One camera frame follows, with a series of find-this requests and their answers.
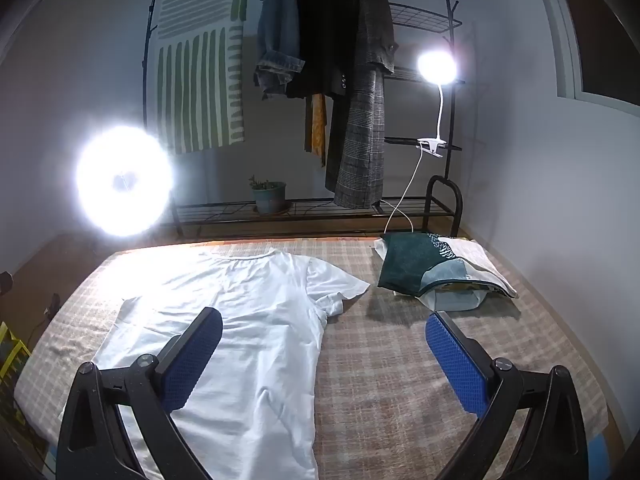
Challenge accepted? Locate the yellow crate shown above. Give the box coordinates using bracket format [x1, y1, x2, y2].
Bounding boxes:
[0, 322, 31, 411]

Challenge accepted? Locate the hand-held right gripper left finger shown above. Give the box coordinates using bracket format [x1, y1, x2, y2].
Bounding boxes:
[56, 306, 224, 480]

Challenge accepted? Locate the white clip lamp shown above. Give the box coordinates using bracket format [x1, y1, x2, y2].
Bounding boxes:
[416, 50, 458, 158]

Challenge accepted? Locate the white t-shirt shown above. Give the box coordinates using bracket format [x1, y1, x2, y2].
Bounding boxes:
[92, 247, 371, 480]

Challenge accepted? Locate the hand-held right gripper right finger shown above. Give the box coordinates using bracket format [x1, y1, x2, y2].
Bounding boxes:
[425, 310, 591, 480]

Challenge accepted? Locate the green striped white cloth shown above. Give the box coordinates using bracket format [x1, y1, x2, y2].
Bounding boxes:
[152, 0, 251, 156]

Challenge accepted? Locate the black jacket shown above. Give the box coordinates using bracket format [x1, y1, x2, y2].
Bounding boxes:
[286, 0, 351, 101]

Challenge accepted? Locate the ring light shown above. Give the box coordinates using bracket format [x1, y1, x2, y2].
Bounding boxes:
[75, 125, 173, 238]

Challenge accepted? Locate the grey plaid coat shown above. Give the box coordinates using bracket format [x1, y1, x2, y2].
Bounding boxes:
[325, 0, 398, 209]

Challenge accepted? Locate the blue denim jacket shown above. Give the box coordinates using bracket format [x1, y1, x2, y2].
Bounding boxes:
[254, 0, 306, 101]

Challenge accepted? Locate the potted plant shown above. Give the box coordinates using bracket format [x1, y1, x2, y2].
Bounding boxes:
[248, 175, 288, 215]

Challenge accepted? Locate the beige plaid bed blanket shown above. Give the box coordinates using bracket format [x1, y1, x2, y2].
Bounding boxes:
[14, 232, 611, 480]

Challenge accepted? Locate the white window frame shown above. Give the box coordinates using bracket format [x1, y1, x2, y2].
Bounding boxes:
[530, 0, 640, 116]

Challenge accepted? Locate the black metal clothes rack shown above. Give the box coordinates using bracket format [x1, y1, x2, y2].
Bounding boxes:
[142, 0, 466, 238]

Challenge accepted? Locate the white lamp cable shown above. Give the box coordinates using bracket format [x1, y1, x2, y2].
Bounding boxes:
[380, 152, 426, 236]

